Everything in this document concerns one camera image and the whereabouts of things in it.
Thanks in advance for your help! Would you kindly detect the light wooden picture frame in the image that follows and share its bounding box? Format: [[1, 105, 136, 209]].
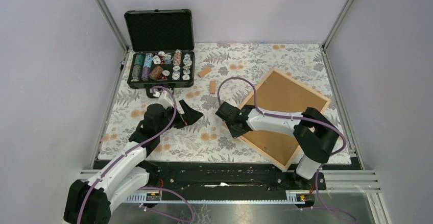
[[239, 69, 330, 171]]

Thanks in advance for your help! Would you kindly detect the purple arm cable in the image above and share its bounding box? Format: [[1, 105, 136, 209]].
[[216, 77, 347, 156], [76, 86, 178, 224]]

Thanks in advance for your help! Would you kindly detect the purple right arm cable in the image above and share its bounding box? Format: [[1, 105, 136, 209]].
[[216, 77, 347, 156]]

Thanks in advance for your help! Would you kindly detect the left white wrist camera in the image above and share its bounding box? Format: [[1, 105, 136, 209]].
[[153, 91, 175, 109]]

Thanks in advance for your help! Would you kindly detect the photo print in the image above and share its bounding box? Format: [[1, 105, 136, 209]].
[[240, 72, 327, 167]]

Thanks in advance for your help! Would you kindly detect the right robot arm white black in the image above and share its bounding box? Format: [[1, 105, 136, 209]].
[[215, 102, 343, 189]]

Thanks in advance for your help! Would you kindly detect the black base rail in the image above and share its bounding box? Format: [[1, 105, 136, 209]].
[[137, 161, 327, 200]]

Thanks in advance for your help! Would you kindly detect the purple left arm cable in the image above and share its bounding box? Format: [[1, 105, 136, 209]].
[[76, 86, 178, 224]]

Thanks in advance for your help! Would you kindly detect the wooden block near case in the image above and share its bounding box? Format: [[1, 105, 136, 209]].
[[198, 67, 212, 78]]

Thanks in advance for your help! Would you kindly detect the floral patterned table mat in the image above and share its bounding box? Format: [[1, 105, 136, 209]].
[[97, 43, 343, 163]]

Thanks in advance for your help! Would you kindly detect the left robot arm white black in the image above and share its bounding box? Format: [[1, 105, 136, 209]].
[[63, 100, 203, 223]]

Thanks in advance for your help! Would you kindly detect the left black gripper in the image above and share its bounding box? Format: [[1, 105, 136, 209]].
[[156, 99, 202, 135]]

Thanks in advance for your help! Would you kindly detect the wooden block near photo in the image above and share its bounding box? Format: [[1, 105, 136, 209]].
[[209, 80, 216, 94]]

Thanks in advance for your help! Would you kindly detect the black poker chip case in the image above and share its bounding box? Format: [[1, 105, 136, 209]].
[[124, 9, 196, 98]]

